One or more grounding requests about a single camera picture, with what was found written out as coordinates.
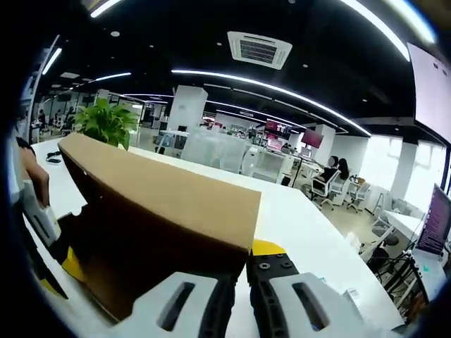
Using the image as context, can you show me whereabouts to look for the white office chair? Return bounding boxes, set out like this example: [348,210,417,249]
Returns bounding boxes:
[311,170,348,211]
[347,181,371,214]

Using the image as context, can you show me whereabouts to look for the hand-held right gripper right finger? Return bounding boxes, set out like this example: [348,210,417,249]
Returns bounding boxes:
[245,239,390,338]

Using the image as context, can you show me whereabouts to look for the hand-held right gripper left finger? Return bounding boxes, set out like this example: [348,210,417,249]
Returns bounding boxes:
[105,270,236,338]

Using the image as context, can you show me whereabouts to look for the red wall display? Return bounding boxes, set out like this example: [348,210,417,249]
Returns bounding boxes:
[264,120,292,140]
[301,128,324,149]

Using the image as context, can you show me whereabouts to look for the computer monitor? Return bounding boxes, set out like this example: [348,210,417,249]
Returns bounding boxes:
[415,182,451,256]

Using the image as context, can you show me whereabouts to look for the straight ceiling light strip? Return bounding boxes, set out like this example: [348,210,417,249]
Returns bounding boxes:
[340,0,412,63]

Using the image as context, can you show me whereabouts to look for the large wall screen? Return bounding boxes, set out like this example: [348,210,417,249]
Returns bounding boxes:
[407,42,451,144]

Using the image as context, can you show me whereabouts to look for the curved ceiling light strip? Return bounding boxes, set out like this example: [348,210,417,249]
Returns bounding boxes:
[171,68,373,137]

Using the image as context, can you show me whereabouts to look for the short ceiling light strip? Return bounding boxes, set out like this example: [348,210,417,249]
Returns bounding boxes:
[87,72,132,84]

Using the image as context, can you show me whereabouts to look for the black cable bundle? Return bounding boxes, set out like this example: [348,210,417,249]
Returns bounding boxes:
[368,246,429,318]

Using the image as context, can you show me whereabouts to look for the frosted partition panel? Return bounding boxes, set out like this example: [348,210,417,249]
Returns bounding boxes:
[181,128,249,173]

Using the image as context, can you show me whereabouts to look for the brown cardboard shoe box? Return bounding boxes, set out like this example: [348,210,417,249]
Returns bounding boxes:
[57,132,263,323]

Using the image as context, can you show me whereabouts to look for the ceiling air conditioner vent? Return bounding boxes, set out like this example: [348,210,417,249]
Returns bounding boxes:
[227,30,293,70]

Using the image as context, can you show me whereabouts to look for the green plant in white pot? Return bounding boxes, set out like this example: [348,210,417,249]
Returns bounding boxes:
[73,97,140,151]

